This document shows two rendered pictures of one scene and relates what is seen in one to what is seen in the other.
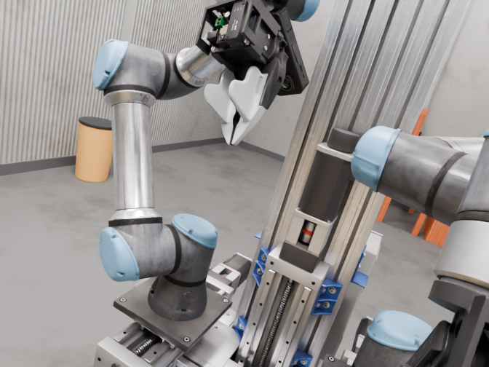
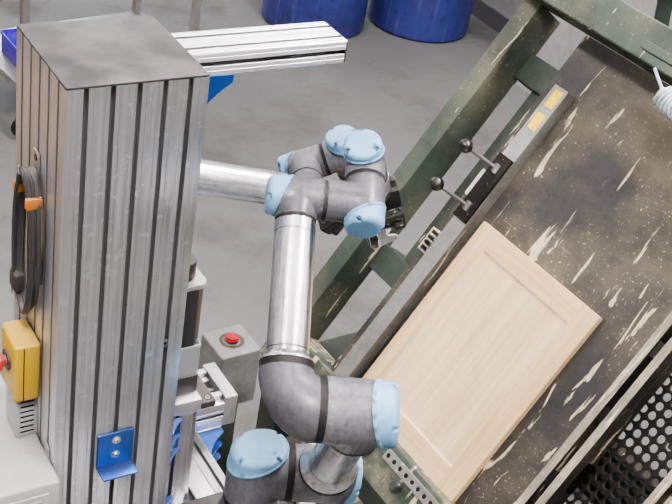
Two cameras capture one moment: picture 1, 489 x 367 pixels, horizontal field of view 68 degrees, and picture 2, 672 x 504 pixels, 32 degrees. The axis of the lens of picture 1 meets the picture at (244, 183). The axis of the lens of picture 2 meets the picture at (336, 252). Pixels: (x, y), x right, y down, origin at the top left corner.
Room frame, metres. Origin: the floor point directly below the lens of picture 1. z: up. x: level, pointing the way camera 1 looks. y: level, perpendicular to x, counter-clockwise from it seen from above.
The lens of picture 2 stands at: (2.23, 1.12, 2.88)
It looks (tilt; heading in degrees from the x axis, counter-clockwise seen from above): 33 degrees down; 213
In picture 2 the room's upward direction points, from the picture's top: 10 degrees clockwise
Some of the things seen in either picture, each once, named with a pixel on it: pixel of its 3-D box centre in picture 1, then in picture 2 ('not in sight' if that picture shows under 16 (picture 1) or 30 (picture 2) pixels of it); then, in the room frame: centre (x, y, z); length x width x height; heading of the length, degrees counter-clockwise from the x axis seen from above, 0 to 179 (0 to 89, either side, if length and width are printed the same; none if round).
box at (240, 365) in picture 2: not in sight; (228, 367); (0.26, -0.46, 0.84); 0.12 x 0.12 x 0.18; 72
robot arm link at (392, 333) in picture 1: (398, 350); not in sight; (0.62, -0.38, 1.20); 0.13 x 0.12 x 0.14; 44
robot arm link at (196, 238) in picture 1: (188, 245); (259, 468); (0.79, 0.09, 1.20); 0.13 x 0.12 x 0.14; 132
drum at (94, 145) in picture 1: (95, 149); not in sight; (3.88, 1.72, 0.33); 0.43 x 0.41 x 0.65; 159
